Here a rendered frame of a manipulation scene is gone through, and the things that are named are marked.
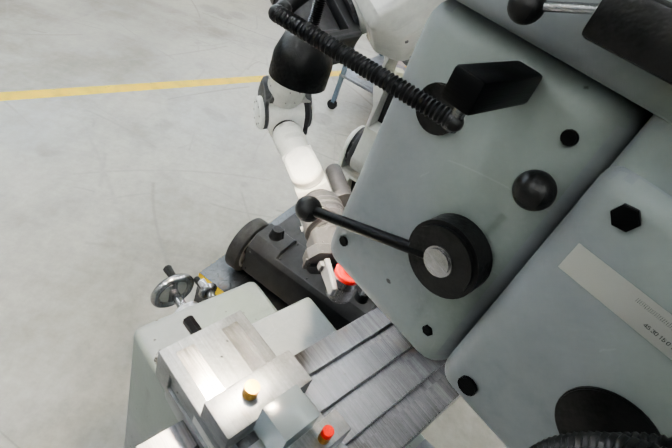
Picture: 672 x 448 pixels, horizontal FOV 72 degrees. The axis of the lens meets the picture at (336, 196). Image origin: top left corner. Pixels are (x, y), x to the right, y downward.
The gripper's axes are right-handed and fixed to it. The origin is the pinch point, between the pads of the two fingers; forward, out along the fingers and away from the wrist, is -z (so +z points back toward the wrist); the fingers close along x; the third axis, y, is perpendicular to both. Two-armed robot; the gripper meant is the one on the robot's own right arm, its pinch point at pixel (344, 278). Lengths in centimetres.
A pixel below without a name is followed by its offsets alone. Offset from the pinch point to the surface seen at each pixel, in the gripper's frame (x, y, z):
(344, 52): -20, -45, -16
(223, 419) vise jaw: -20.8, 6.0, -18.4
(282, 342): -3.9, 25.1, 3.7
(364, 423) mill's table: 4.6, 17.0, -17.4
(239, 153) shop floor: 25, 115, 191
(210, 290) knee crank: -11, 58, 42
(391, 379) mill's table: 12.6, 17.1, -10.3
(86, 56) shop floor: -70, 115, 288
